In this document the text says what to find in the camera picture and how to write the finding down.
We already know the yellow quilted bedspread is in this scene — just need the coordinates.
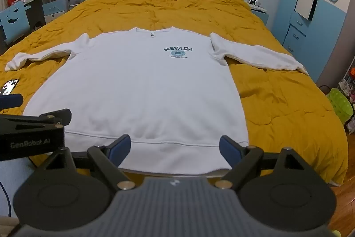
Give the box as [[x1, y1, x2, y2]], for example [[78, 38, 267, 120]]
[[0, 0, 348, 185]]

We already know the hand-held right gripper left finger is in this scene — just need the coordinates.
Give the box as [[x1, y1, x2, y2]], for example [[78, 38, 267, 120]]
[[41, 134, 136, 192]]

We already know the green plastic basket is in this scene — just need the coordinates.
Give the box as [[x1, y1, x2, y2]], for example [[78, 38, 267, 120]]
[[327, 88, 354, 125]]

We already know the white printed sweatshirt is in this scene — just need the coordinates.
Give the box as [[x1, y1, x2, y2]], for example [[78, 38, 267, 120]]
[[5, 26, 310, 175]]

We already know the blue cable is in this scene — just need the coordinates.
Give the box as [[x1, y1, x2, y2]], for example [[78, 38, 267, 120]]
[[0, 181, 12, 219]]

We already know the black smartphone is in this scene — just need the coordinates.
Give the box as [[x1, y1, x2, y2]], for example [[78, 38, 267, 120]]
[[0, 79, 19, 96]]

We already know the blue and white wardrobe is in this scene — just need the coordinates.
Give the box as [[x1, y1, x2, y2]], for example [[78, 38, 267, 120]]
[[270, 0, 355, 84]]

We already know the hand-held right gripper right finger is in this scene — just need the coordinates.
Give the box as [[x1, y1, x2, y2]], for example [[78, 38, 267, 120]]
[[215, 135, 308, 190]]

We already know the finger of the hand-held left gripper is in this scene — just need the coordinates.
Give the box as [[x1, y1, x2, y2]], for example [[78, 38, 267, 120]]
[[0, 94, 23, 110], [0, 109, 72, 133]]

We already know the grey desk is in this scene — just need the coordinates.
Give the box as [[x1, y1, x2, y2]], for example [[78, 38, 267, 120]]
[[22, 0, 69, 25]]

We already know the blue nightstand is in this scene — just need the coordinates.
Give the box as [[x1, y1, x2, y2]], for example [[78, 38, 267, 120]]
[[250, 5, 270, 27]]

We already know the colourful clutter pile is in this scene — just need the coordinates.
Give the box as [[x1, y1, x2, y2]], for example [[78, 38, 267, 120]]
[[337, 65, 355, 135]]

